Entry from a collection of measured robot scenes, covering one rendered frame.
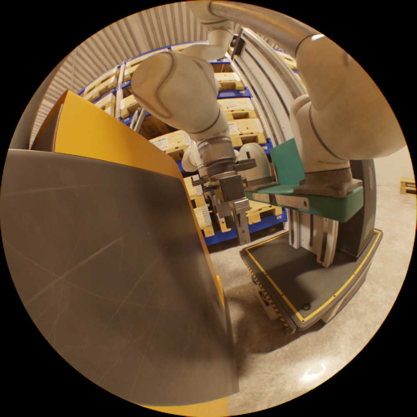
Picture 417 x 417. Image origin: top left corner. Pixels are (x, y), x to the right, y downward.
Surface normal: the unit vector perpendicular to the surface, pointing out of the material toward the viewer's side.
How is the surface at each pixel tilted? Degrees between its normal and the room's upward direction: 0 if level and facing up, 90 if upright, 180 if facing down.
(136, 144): 90
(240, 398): 0
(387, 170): 90
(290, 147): 90
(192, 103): 154
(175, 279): 90
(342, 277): 0
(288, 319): 0
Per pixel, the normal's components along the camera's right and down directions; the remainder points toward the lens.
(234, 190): 0.08, 0.14
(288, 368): -0.26, -0.95
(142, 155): 0.97, -0.25
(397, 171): -0.97, 0.25
